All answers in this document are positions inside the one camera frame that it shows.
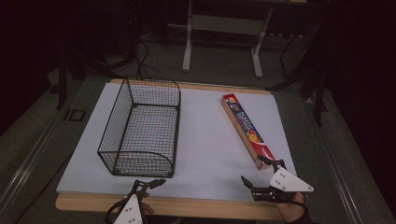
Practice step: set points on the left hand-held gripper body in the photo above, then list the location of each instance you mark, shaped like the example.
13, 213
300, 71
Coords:
130, 211

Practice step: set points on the white table mat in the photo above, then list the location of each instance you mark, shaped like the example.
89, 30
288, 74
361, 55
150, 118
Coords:
205, 140

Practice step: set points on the person's left hand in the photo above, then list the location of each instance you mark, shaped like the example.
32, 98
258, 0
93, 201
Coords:
147, 207

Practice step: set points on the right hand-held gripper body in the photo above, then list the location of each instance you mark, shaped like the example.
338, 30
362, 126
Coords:
288, 182

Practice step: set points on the long plastic wrap box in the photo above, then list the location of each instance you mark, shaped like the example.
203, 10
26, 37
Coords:
247, 129

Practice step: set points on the person's right hand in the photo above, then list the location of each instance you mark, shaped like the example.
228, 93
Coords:
292, 210

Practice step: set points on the black tripod stand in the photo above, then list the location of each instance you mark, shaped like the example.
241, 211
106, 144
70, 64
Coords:
314, 77

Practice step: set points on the metal floor rail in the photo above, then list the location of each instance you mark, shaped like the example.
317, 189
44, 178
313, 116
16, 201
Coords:
334, 155
28, 158

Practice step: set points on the black floor bracket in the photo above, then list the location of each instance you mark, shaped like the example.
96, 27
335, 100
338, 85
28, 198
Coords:
74, 115

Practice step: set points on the white metal table frame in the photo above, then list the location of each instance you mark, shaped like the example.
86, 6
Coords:
224, 25

